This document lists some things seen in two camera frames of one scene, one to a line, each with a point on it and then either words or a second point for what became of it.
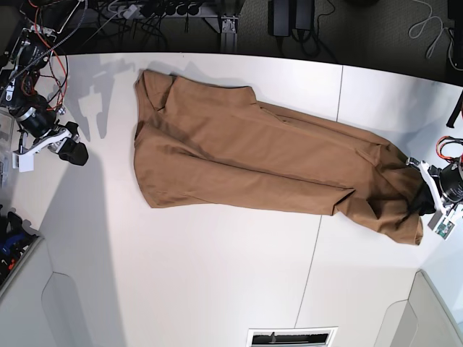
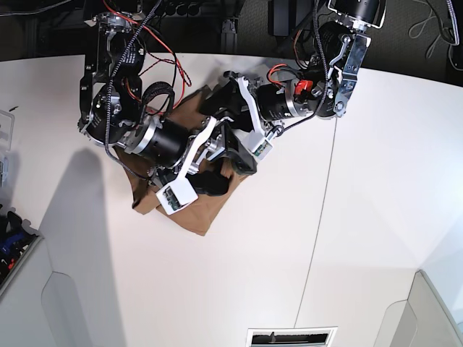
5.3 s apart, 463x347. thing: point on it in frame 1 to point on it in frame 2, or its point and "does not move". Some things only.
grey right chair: [425, 319] does not move
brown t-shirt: [196, 140] to [199, 216]
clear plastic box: [7, 126] does not move
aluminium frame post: [228, 36] does not move
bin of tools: [18, 246] does not move
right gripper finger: [424, 202] to [231, 98]
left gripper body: [48, 140] to [159, 144]
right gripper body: [446, 183] to [278, 103]
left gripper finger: [74, 152] to [237, 152]
